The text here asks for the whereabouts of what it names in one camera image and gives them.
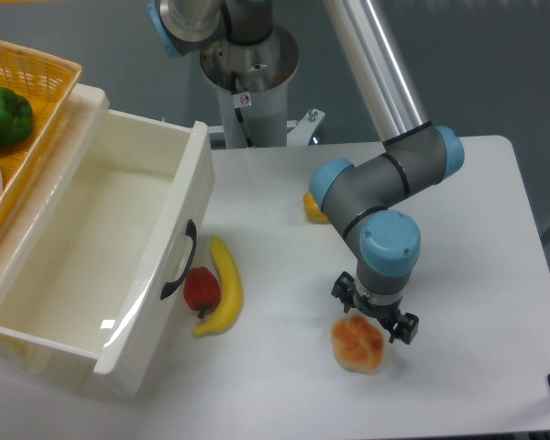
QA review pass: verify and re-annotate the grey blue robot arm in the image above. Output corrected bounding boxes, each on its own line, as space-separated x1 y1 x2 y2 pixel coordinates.
148 1 465 343

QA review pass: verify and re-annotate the round knotted bread roll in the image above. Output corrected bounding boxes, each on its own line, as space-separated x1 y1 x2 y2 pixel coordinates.
331 315 384 374

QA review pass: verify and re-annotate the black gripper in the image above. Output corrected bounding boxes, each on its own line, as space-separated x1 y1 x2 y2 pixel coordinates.
331 271 419 345

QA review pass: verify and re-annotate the yellow bell pepper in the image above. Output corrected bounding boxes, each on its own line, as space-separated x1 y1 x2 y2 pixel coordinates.
302 192 329 224

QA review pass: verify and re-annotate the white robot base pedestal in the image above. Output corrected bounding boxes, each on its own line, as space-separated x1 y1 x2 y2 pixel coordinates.
200 25 325 149

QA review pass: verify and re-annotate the yellow woven basket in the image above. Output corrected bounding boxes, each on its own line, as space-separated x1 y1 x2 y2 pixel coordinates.
0 40 83 231

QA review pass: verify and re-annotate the black drawer handle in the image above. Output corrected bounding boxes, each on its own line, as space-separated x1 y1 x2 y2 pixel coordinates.
159 218 198 302

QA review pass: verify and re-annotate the black cable on pedestal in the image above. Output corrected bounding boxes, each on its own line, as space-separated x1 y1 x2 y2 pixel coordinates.
230 71 256 149

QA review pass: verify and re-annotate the green bell pepper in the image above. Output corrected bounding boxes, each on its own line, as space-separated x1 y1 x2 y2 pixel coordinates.
0 86 33 149

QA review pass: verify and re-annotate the white drawer cabinet frame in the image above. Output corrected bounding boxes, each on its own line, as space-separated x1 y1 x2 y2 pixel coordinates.
0 82 110 276

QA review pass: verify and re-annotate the red bell pepper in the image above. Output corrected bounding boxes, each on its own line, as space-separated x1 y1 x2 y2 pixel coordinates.
183 267 221 319

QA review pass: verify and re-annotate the white plastic drawer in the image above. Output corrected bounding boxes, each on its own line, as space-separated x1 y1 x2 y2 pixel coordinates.
0 111 214 395

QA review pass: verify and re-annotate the yellow banana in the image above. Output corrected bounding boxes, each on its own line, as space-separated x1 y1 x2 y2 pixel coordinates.
192 236 244 338

